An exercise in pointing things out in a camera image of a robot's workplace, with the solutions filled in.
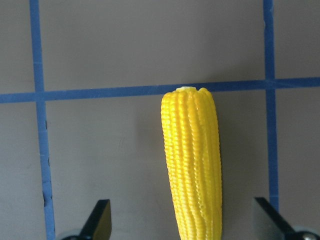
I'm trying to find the yellow corn cob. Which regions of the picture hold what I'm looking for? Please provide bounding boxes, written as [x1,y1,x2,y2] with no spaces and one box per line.
[160,86,223,240]

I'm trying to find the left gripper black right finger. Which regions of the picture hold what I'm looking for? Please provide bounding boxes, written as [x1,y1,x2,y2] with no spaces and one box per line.
[253,197,297,240]

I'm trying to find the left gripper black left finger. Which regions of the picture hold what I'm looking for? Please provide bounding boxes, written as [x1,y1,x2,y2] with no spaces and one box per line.
[79,199,112,240]

